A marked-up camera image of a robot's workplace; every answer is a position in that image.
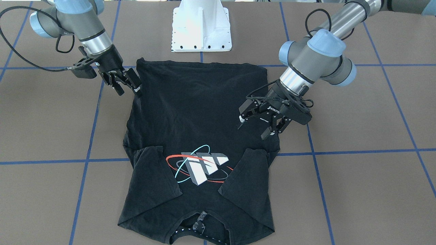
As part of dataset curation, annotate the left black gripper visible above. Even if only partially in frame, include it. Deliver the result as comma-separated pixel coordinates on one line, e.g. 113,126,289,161
238,80,300,141

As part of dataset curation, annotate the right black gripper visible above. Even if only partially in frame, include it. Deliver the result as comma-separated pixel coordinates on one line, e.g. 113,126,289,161
97,46,143,96

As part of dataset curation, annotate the black graphic t-shirt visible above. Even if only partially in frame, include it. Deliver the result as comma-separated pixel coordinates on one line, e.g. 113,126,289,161
118,58,280,245

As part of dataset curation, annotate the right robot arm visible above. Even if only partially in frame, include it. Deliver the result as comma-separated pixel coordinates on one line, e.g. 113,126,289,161
30,0,141,96

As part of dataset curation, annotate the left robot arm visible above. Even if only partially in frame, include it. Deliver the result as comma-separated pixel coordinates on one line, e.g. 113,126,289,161
239,0,435,140

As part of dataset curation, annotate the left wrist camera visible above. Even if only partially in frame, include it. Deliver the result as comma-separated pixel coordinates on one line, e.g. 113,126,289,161
284,98,312,125

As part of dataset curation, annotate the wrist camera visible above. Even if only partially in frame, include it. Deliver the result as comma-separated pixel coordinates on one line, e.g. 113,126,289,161
284,98,312,125
70,58,97,79

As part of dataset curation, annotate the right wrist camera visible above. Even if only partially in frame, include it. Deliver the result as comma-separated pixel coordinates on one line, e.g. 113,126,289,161
70,58,97,79

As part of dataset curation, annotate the white camera stand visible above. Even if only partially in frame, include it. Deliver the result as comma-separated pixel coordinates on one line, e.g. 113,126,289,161
171,0,232,52

